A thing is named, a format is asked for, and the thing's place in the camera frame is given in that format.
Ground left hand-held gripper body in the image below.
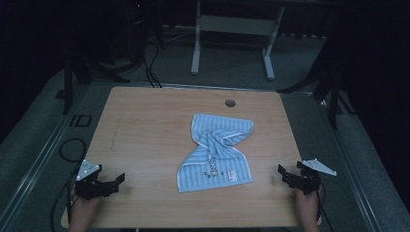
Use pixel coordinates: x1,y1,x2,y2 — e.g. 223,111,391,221
74,159,112,201

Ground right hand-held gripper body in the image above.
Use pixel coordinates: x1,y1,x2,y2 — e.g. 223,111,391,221
296,158,337,195

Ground blue striped towel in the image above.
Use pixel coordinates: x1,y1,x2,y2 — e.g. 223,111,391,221
176,113,255,193

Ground person's left hand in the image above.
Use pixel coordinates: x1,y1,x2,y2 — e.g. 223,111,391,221
68,192,103,232

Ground person's right hand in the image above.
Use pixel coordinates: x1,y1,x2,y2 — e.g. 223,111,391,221
294,184,324,232

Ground black stand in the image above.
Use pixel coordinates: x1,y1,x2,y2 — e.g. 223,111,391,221
277,61,357,131
55,54,132,116

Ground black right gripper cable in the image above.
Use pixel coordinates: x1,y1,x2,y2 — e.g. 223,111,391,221
317,184,335,232

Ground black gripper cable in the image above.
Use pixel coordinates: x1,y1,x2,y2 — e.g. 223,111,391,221
49,167,81,232
317,184,335,232

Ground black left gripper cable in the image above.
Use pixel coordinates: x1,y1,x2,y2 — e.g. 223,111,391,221
49,167,81,232

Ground black looped floor cable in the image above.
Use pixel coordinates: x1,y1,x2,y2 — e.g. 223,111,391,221
58,137,87,163

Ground black background cables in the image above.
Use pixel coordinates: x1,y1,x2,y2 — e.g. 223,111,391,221
140,37,163,89

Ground white metal desk frame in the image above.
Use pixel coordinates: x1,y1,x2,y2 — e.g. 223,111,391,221
190,0,286,81

